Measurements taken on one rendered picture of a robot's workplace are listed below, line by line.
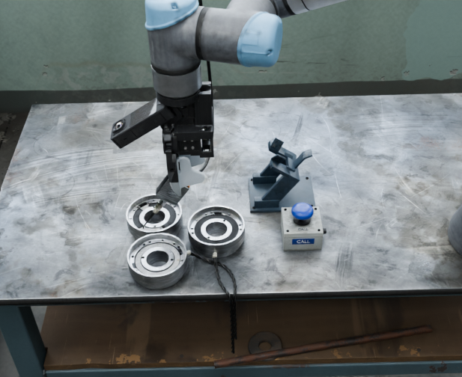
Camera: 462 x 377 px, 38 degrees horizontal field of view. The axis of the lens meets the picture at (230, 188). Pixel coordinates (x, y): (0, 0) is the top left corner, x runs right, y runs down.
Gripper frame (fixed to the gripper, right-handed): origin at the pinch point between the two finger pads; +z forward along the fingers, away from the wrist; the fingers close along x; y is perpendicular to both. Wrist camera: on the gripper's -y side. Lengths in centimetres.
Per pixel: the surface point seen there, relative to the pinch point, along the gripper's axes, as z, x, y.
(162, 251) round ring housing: 10.4, -6.1, -2.9
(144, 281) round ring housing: 10.6, -12.8, -5.7
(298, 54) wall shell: 68, 160, 40
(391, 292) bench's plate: 13.8, -14.3, 36.7
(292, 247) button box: 12.1, -4.5, 20.5
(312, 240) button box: 10.5, -4.5, 24.1
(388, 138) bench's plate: 13, 28, 45
